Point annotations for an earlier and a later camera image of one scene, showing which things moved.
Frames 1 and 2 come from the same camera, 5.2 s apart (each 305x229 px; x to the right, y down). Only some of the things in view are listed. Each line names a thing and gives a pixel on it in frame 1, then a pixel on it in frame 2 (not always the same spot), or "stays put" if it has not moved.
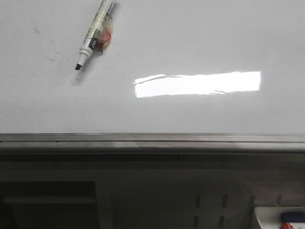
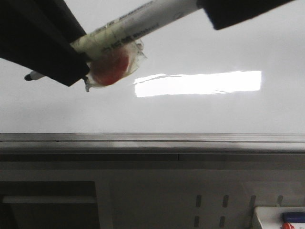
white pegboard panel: x=192 y=199 stays put
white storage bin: x=269 y=217 stays put
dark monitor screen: x=48 y=205 stays put
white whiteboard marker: x=99 y=36 → x=114 y=49
